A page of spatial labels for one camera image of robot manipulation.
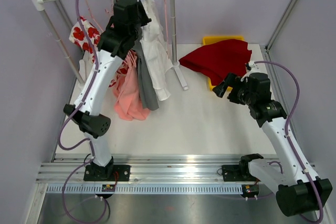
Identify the white pleated skirt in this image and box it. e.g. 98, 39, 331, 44
140, 0, 173, 101

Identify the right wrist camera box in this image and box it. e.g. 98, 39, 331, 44
241, 60, 260, 82

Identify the yellow plastic bin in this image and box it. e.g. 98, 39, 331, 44
202, 35, 246, 92

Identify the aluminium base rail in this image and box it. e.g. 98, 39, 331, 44
36, 154, 245, 195

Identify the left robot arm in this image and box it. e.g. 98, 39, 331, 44
64, 0, 151, 181

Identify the pink hanger of floral skirt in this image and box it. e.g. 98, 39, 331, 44
85, 0, 103, 33

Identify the white clothes rack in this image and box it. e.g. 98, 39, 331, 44
31, 0, 188, 91

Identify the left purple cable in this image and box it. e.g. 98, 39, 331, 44
57, 0, 116, 223

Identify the grey skirt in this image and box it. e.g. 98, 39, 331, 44
132, 39, 159, 111

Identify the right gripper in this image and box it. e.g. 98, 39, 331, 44
213, 72, 256, 106

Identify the pink skirt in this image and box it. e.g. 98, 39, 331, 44
111, 50, 150, 121

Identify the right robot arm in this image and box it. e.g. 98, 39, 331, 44
213, 72, 332, 217

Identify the pink hanger of red skirt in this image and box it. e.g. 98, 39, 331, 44
163, 0, 171, 59

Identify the floral red white skirt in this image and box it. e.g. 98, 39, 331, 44
69, 16, 129, 88

